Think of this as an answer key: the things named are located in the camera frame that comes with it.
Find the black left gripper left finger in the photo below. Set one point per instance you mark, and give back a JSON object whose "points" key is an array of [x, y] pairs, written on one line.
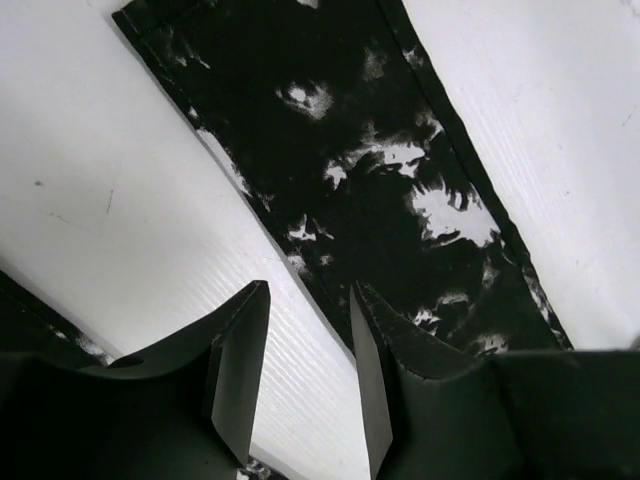
{"points": [[181, 408]]}

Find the black white patterned trousers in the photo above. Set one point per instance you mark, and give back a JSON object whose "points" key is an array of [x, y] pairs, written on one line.
{"points": [[351, 185]]}

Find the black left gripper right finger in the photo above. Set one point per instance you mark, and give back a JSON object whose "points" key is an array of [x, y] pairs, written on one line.
{"points": [[433, 412]]}

